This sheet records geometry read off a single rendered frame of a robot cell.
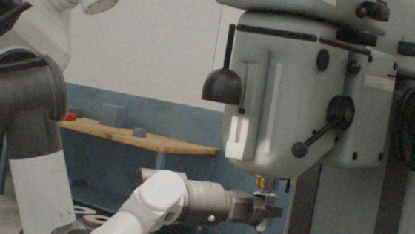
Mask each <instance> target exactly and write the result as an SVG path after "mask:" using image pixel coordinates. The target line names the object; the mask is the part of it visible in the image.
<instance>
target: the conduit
mask: <svg viewBox="0 0 415 234"><path fill-rule="evenodd" d="M388 76H390V77H395V78H405V79H410V80H415V78H411V77H406V76H396V75H391V74H388ZM414 112H415V88H409V89H407V90H406V91H405V92H404V94H403V96H402V98H401V100H400V104H399V109H398V113H397V117H396V124H395V128H394V129H395V130H394V140H393V151H394V155H395V157H396V159H397V160H398V161H401V162H405V163H406V165H407V166H408V167H409V168H410V170H411V171H413V172H415V158H414V156H415V138H414V140H413V142H412V143H411V126H412V124H413V123H412V120H413V118H414Z"/></svg>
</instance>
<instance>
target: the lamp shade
mask: <svg viewBox="0 0 415 234"><path fill-rule="evenodd" d="M242 94H243V89H242V79H241V77H240V76H239V75H238V74H237V73H236V72H235V71H233V70H231V69H228V68H223V67H221V68H216V69H215V70H213V71H211V72H209V73H208V75H207V78H206V79H205V82H204V84H203V86H202V95H201V100H203V101H211V102H220V103H225V104H235V105H241V102H242Z"/></svg>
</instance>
